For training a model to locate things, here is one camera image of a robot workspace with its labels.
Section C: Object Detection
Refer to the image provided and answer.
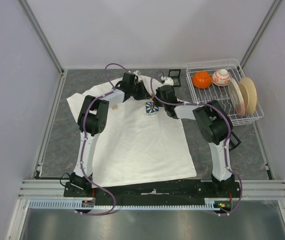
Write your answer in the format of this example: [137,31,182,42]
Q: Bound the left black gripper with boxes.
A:
[129,81,151,102]

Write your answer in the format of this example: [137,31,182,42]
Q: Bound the white t-shirt with flower print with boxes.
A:
[66,74,197,188]

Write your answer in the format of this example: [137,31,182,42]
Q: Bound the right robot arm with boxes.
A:
[154,85,238,197]

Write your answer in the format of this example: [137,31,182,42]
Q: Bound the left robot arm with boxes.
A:
[69,71,151,197]

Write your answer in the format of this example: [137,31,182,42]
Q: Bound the small beige brooch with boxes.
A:
[111,104,119,110]

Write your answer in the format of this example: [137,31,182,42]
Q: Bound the black square box far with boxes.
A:
[168,68,182,88]

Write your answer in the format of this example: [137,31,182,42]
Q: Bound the white bowl orange circles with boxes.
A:
[211,69,231,87]

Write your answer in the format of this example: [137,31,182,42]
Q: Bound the white plate pink rim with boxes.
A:
[227,77,246,117]

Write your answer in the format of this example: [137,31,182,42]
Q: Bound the beige plate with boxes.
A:
[238,77,258,115]

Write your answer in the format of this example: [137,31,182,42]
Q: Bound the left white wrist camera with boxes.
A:
[133,70,141,78]

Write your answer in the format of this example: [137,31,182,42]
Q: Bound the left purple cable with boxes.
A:
[78,62,127,216]

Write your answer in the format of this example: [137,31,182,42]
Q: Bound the purple cable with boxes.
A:
[78,62,127,216]
[149,71,244,217]

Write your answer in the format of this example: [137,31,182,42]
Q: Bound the white wire dish rack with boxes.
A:
[186,58,264,126]

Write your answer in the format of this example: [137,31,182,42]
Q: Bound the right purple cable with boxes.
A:
[149,71,244,217]

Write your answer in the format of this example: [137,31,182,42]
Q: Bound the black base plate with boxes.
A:
[63,179,241,205]

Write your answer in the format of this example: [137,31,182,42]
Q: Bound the light blue cable duct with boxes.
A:
[28,199,231,211]

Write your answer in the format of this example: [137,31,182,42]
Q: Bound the aluminium frame rail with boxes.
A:
[18,179,285,200]

